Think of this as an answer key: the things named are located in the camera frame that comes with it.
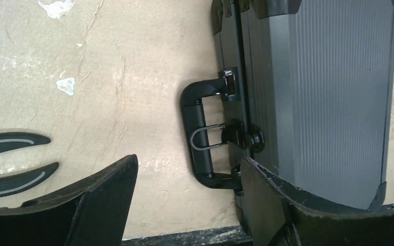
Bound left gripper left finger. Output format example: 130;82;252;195
0;154;139;245

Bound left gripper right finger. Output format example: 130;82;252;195
241;157;394;245

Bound black poker set case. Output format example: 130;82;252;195
180;0;394;234

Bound black grey pliers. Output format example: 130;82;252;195
0;132;60;198

